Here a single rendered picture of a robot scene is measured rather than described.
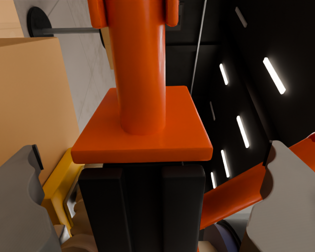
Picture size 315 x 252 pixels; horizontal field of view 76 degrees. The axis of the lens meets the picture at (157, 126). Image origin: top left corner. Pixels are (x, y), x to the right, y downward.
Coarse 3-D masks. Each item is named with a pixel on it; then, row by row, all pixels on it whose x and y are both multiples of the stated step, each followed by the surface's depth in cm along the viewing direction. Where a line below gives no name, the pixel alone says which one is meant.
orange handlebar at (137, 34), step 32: (96, 0) 7; (128, 0) 7; (160, 0) 7; (128, 32) 7; (160, 32) 7; (128, 64) 8; (160, 64) 8; (128, 96) 8; (160, 96) 8; (128, 128) 9; (160, 128) 9
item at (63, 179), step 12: (60, 168) 26; (72, 168) 27; (48, 180) 24; (60, 180) 24; (72, 180) 27; (48, 192) 22; (60, 192) 24; (72, 192) 26; (48, 204) 22; (60, 204) 24; (72, 204) 26; (60, 216) 24; (72, 216) 26
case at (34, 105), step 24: (0, 48) 18; (24, 48) 21; (48, 48) 26; (0, 72) 18; (24, 72) 21; (48, 72) 26; (0, 96) 18; (24, 96) 21; (48, 96) 26; (0, 120) 18; (24, 120) 21; (48, 120) 26; (72, 120) 33; (0, 144) 18; (24, 144) 21; (48, 144) 25; (72, 144) 33; (48, 168) 25
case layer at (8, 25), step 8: (0, 0) 70; (8, 0) 74; (0, 8) 70; (8, 8) 74; (0, 16) 70; (8, 16) 74; (16, 16) 78; (0, 24) 70; (8, 24) 74; (16, 24) 78; (0, 32) 70; (8, 32) 74; (16, 32) 78
